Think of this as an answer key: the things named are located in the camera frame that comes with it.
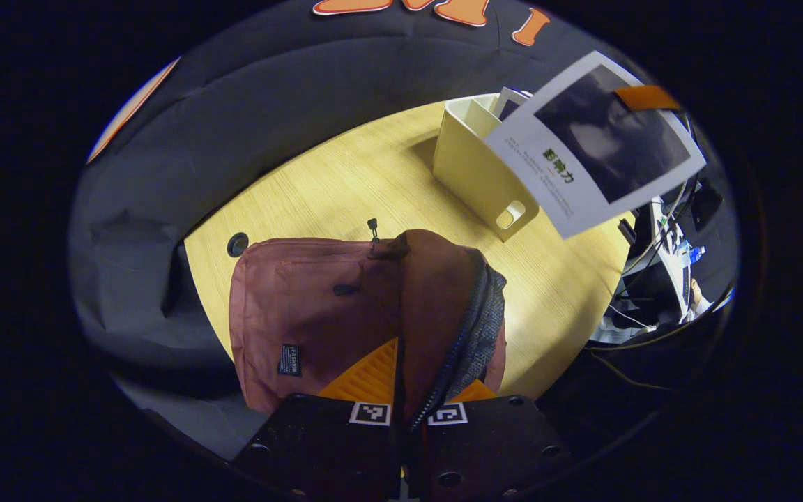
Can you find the blue cover book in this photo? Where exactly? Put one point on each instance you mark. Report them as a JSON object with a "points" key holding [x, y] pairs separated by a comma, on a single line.
{"points": [[509, 104]]}

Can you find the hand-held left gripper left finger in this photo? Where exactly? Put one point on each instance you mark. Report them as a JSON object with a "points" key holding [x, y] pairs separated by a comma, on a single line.
{"points": [[399, 383]]}

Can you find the white portrait cover book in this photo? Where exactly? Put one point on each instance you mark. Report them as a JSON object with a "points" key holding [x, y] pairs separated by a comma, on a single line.
{"points": [[569, 174]]}

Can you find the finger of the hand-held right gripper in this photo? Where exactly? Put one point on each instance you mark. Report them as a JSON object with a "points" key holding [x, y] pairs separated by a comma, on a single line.
{"points": [[645, 97]]}

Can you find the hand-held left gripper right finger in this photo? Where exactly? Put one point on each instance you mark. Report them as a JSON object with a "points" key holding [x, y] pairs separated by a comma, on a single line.
{"points": [[492, 443]]}

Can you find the white bookshelf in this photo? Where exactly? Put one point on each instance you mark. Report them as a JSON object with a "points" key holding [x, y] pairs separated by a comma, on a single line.
{"points": [[471, 174]]}

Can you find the reddish brown schoolbag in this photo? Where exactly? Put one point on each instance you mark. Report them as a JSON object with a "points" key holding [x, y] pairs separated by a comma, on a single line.
{"points": [[304, 300]]}

